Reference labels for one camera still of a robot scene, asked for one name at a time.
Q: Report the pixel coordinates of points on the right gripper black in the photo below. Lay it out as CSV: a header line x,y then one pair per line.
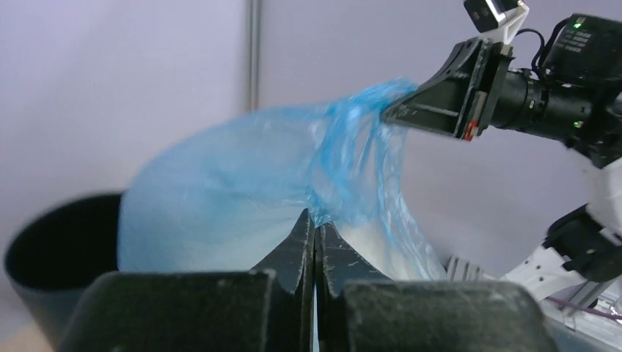
x,y
460,98

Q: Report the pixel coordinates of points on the blue plastic trash bag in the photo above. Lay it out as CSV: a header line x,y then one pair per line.
x,y
223,198

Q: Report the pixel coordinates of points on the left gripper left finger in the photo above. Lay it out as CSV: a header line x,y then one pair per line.
x,y
268,308

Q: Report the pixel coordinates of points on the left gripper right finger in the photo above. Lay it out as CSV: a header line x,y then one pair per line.
x,y
360,309

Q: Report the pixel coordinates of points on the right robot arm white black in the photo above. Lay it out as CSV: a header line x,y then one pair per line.
x,y
570,94

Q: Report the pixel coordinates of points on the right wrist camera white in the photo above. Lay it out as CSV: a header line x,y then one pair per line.
x,y
498,20

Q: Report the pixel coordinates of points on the dark round trash bin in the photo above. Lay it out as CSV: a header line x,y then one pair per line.
x,y
52,260

